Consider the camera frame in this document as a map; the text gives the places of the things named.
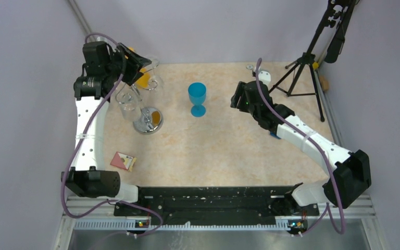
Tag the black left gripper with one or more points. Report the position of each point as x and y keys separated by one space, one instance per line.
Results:
x=134 y=63

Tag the chrome wine glass rack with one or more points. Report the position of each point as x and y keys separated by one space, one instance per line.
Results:
x=151 y=119

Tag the blue plastic wine glass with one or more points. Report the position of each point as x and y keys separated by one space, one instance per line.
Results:
x=197 y=96

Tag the clear tall wine glass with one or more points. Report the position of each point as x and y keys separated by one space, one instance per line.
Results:
x=155 y=81

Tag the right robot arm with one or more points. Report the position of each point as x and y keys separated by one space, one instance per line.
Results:
x=349 y=172

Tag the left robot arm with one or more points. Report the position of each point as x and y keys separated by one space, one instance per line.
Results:
x=104 y=68

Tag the orange plastic wine glass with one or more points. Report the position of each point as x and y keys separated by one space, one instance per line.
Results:
x=143 y=79

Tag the red triangular card box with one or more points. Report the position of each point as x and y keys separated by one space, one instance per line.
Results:
x=123 y=161

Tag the blue orange toy block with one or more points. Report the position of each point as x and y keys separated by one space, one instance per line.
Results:
x=274 y=135

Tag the black tripod stand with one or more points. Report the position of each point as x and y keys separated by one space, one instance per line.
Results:
x=325 y=47

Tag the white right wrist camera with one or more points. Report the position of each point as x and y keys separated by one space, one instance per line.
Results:
x=263 y=76

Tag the black base frame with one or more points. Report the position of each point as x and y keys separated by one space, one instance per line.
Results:
x=216 y=206

